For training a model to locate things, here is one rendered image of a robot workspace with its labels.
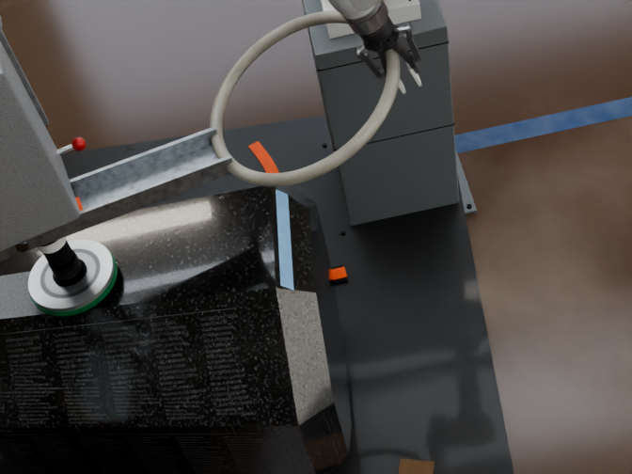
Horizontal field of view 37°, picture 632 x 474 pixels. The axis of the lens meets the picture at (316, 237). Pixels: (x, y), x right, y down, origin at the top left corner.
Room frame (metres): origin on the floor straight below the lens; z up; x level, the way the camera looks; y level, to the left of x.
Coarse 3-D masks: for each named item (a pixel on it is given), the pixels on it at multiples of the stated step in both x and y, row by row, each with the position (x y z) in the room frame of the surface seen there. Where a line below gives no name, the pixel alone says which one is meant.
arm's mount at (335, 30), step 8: (384, 0) 2.32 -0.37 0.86; (392, 0) 2.31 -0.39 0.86; (400, 0) 2.30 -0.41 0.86; (408, 0) 2.29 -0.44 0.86; (416, 0) 2.29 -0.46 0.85; (328, 8) 2.33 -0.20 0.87; (392, 8) 2.27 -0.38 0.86; (400, 8) 2.27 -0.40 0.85; (408, 8) 2.27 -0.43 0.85; (416, 8) 2.27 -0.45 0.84; (392, 16) 2.27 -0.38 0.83; (400, 16) 2.27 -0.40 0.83; (408, 16) 2.27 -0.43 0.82; (416, 16) 2.27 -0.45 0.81; (328, 24) 2.28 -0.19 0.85; (336, 24) 2.28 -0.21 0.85; (344, 24) 2.28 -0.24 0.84; (328, 32) 2.28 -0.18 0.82; (336, 32) 2.28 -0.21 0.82; (344, 32) 2.28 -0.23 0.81; (352, 32) 2.27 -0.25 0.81
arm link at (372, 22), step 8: (376, 8) 1.62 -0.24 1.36; (384, 8) 1.64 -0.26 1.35; (368, 16) 1.61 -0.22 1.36; (376, 16) 1.62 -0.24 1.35; (384, 16) 1.63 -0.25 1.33; (352, 24) 1.63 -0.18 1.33; (360, 24) 1.62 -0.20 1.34; (368, 24) 1.61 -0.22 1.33; (376, 24) 1.62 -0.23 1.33; (360, 32) 1.62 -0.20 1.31; (368, 32) 1.62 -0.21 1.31
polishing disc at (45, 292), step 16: (80, 240) 1.65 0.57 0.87; (80, 256) 1.60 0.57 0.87; (96, 256) 1.59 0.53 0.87; (32, 272) 1.59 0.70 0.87; (48, 272) 1.57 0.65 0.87; (96, 272) 1.54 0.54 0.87; (112, 272) 1.53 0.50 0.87; (32, 288) 1.54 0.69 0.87; (48, 288) 1.52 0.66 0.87; (64, 288) 1.51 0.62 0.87; (80, 288) 1.50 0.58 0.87; (96, 288) 1.49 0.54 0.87; (48, 304) 1.47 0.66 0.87; (64, 304) 1.46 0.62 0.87; (80, 304) 1.45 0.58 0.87
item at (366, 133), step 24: (288, 24) 1.91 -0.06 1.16; (312, 24) 1.89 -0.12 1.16; (264, 48) 1.90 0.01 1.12; (240, 72) 1.86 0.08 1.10; (216, 96) 1.81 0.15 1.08; (384, 96) 1.55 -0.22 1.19; (216, 120) 1.74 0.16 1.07; (216, 144) 1.66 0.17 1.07; (360, 144) 1.47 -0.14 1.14; (240, 168) 1.56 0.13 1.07; (312, 168) 1.46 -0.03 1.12
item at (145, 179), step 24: (168, 144) 1.68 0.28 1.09; (192, 144) 1.68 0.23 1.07; (120, 168) 1.65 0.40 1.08; (144, 168) 1.66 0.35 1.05; (168, 168) 1.64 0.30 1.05; (192, 168) 1.63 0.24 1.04; (216, 168) 1.58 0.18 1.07; (96, 192) 1.62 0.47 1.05; (120, 192) 1.60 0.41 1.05; (144, 192) 1.54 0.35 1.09; (168, 192) 1.55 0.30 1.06; (96, 216) 1.52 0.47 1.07; (48, 240) 1.50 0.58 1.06
